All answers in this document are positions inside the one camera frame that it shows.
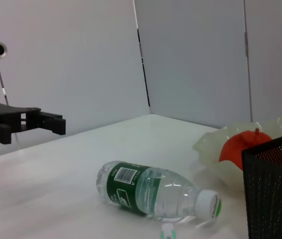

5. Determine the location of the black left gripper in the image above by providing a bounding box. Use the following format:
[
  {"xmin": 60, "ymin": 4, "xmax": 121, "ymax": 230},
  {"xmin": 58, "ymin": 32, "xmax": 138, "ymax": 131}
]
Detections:
[{"xmin": 0, "ymin": 103, "xmax": 67, "ymax": 145}]

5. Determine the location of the clear green-label water bottle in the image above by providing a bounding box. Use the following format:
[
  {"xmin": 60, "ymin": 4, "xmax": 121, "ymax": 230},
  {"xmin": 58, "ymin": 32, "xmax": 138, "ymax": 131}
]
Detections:
[{"xmin": 95, "ymin": 160, "xmax": 223, "ymax": 224}]

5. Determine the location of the red-orange toy orange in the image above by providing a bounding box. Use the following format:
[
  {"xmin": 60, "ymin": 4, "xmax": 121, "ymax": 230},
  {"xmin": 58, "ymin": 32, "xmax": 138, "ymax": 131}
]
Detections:
[{"xmin": 218, "ymin": 127, "xmax": 274, "ymax": 171}]

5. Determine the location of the green utility knife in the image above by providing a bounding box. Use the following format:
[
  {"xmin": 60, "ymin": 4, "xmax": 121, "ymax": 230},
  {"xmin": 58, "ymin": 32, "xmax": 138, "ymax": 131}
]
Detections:
[{"xmin": 161, "ymin": 223, "xmax": 177, "ymax": 239}]

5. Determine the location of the pale green glass fruit bowl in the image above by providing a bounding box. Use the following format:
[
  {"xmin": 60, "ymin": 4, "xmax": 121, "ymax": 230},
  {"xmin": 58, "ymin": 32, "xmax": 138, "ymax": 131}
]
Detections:
[{"xmin": 192, "ymin": 117, "xmax": 282, "ymax": 192}]

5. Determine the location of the black mesh pen holder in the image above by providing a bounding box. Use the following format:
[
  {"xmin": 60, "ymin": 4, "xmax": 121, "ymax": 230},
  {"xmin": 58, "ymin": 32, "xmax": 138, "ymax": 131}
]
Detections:
[{"xmin": 241, "ymin": 131, "xmax": 282, "ymax": 239}]

